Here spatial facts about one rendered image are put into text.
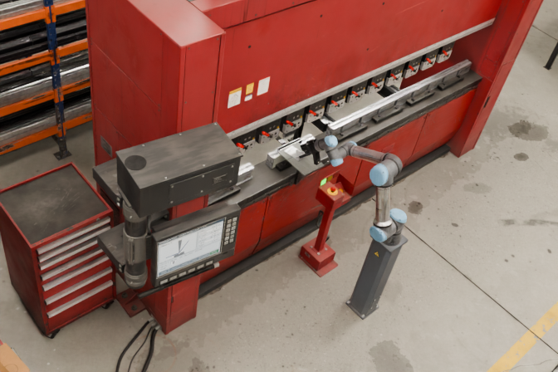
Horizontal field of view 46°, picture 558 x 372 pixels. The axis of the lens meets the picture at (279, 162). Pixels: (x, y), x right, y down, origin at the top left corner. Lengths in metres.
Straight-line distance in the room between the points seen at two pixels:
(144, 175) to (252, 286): 2.25
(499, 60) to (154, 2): 3.39
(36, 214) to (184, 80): 1.38
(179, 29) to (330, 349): 2.57
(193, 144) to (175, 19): 0.58
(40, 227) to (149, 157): 1.21
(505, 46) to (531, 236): 1.60
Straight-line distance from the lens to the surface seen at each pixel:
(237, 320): 4.73
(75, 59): 5.58
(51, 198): 4.08
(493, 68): 5.89
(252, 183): 4.34
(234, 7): 3.32
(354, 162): 5.02
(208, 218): 3.13
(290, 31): 3.73
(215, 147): 2.97
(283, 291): 4.91
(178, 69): 3.01
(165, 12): 3.16
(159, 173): 2.83
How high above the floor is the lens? 3.94
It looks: 43 degrees down
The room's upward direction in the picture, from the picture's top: 11 degrees clockwise
